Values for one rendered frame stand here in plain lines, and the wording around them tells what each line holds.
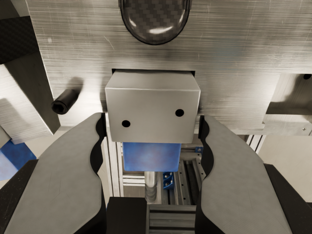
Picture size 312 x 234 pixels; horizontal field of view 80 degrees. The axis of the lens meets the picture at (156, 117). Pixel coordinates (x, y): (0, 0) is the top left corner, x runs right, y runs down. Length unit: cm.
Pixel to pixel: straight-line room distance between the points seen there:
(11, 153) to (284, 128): 33
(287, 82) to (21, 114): 24
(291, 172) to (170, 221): 139
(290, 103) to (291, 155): 149
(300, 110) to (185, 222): 44
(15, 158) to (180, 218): 44
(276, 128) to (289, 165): 147
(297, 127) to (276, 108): 13
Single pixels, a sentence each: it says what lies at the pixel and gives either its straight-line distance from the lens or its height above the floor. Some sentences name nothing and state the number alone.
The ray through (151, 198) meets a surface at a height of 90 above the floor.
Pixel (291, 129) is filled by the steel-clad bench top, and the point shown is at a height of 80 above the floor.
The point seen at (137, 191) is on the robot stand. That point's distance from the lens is 133.
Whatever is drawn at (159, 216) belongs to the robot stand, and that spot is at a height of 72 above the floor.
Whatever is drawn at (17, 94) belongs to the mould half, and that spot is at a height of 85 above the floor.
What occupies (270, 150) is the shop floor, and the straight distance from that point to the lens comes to 157.
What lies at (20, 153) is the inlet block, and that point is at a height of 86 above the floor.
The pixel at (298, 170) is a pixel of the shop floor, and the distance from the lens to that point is 184.
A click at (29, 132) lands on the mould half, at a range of 23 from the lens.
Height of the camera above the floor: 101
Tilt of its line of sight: 59 degrees down
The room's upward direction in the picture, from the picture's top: 180 degrees clockwise
